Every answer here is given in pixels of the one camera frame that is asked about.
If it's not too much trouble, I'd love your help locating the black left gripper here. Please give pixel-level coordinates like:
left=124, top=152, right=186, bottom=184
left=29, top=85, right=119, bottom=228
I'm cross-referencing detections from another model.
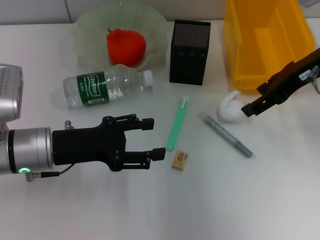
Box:
left=51, top=113, right=167, bottom=173

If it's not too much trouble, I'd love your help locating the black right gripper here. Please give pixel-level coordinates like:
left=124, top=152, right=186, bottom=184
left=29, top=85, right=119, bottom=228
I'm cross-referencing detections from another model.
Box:
left=241, top=47, right=320, bottom=118

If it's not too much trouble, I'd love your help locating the white paper ball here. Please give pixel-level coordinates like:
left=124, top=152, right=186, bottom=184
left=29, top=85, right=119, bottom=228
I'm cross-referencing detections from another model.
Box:
left=216, top=90, right=247, bottom=124

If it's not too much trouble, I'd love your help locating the clear green-label water bottle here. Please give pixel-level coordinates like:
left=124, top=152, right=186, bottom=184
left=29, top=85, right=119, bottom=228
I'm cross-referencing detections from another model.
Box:
left=62, top=69, right=154, bottom=110

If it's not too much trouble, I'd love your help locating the red apple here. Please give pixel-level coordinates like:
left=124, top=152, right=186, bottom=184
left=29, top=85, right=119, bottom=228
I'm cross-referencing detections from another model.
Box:
left=106, top=27, right=147, bottom=67

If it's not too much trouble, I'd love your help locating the beige eraser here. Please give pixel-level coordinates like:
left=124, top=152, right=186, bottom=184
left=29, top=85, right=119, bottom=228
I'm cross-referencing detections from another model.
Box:
left=170, top=149, right=189, bottom=172

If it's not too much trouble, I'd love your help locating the grey marker pen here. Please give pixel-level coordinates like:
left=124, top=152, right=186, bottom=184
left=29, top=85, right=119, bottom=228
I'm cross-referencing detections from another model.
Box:
left=197, top=112, right=254, bottom=159

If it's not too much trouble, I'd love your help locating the black mesh pen holder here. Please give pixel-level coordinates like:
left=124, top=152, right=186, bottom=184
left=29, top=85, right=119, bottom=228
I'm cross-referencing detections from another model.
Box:
left=169, top=19, right=212, bottom=86

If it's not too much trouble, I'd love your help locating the translucent wavy fruit plate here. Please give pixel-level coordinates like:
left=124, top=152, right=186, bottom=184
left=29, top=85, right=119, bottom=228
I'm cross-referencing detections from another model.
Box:
left=72, top=0, right=169, bottom=73

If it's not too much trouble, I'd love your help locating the yellow plastic bin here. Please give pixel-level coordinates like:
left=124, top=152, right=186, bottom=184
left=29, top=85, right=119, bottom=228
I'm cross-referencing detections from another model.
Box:
left=222, top=0, right=316, bottom=95

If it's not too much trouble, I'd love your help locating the right gripper cable plug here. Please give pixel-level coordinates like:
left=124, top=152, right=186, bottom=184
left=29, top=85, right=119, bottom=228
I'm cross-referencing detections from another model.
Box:
left=309, top=65, right=320, bottom=96

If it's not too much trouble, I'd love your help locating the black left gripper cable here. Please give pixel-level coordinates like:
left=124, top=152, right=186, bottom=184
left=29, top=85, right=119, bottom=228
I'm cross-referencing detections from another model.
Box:
left=26, top=163, right=76, bottom=183

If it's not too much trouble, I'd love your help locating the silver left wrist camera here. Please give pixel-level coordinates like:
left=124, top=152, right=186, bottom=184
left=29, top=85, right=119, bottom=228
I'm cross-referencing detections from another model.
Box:
left=0, top=63, right=24, bottom=128

